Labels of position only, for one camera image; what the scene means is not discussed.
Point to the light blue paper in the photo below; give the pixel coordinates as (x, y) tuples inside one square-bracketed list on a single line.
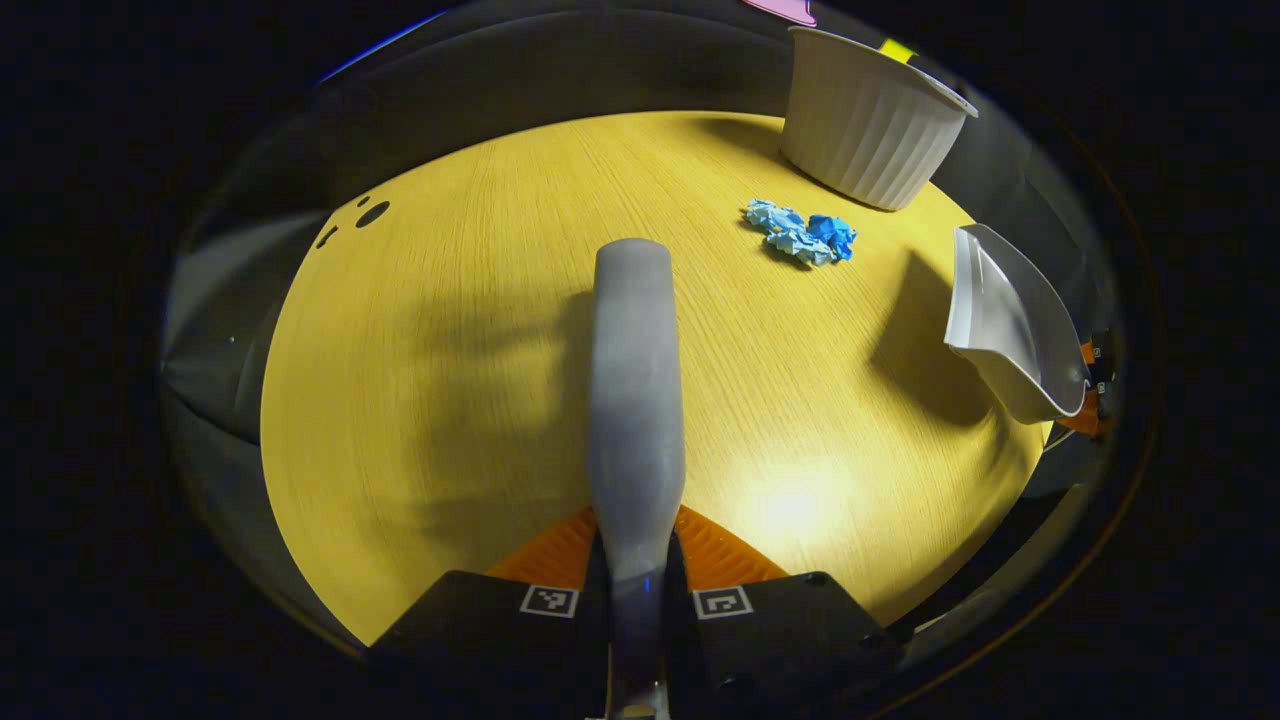
[(785, 232)]

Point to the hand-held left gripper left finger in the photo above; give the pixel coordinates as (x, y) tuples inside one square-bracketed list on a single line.
[(480, 640)]

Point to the grey plastic dustpan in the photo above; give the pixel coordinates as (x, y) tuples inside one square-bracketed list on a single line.
[(1010, 320)]

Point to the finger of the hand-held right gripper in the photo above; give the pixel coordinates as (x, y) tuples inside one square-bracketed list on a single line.
[(1096, 362), (1085, 415)]

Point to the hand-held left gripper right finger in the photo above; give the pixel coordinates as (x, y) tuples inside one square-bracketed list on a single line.
[(780, 650)]

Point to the small grey broom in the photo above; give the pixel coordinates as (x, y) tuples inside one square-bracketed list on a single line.
[(635, 400)]

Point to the bright blue paper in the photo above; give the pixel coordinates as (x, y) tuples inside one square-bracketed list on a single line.
[(832, 235)]

